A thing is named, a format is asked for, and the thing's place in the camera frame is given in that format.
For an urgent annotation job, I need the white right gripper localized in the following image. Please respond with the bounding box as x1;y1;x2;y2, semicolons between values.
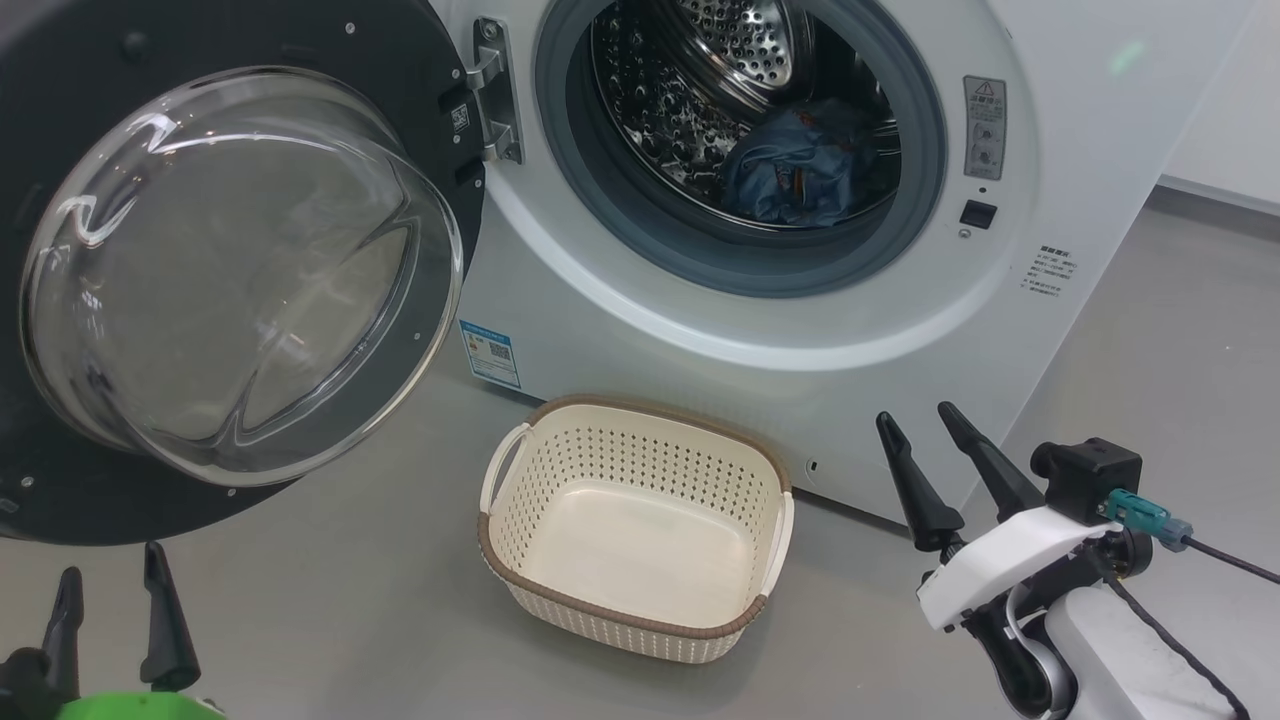
876;401;1153;720

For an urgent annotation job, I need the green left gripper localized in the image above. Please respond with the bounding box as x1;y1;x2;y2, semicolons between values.
0;541;226;720

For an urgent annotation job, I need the blue cartoon print garment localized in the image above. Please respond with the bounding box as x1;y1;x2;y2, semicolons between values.
720;100;881;227

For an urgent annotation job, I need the washing machine glass door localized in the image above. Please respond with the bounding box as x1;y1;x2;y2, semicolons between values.
0;0;488;546

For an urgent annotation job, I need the white front-load washing machine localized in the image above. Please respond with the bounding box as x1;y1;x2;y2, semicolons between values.
430;0;1251;526

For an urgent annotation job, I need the cream perforated laundry basket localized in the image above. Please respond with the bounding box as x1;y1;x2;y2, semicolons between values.
478;395;796;664

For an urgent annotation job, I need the grey warning label sticker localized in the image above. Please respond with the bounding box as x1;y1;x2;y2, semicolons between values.
963;75;1008;182

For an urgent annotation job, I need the blue energy label sticker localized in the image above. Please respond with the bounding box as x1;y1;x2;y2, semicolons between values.
460;320;523;389

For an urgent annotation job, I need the teal camera cable connector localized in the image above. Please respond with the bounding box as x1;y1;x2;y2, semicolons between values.
1105;488;1194;553

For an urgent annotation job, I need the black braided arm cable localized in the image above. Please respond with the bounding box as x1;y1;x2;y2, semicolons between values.
1095;560;1251;720

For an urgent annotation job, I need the thin black camera cable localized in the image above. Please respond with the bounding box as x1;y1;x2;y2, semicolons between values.
1185;537;1280;587

